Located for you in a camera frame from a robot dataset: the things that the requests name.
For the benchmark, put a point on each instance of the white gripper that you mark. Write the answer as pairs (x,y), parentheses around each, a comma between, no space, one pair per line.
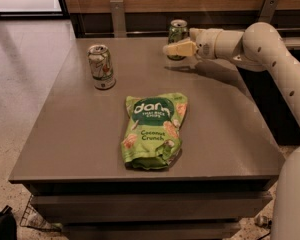
(206,42)

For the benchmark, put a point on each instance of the green soda can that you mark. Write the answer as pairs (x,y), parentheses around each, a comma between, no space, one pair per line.
(178,31)

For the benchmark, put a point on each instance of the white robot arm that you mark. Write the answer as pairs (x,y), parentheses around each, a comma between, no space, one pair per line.
(258,48)

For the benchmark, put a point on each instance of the white soda can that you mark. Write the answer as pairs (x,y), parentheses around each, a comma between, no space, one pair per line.
(100,63)

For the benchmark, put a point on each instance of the green rice chips bag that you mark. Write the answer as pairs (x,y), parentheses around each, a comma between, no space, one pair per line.
(152,139)

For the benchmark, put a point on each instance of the grey table with drawers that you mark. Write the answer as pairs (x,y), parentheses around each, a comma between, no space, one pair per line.
(72,161)

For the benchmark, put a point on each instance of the white power strip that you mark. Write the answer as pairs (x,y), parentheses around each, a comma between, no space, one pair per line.
(262,221)

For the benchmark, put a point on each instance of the black bag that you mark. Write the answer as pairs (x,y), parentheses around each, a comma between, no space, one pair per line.
(8,226)

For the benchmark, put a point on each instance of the metal rail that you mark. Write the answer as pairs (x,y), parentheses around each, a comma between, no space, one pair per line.
(126,34)

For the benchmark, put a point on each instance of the left metal wall bracket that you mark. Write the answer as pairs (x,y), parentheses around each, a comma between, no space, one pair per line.
(118,16)

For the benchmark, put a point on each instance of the metal wall bracket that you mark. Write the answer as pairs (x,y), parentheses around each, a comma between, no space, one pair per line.
(118,16)
(267,10)

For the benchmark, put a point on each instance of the right metal wall bracket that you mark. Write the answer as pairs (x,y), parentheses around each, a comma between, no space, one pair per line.
(267,10)

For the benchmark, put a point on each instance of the wire basket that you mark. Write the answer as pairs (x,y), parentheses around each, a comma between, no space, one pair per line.
(33,220)

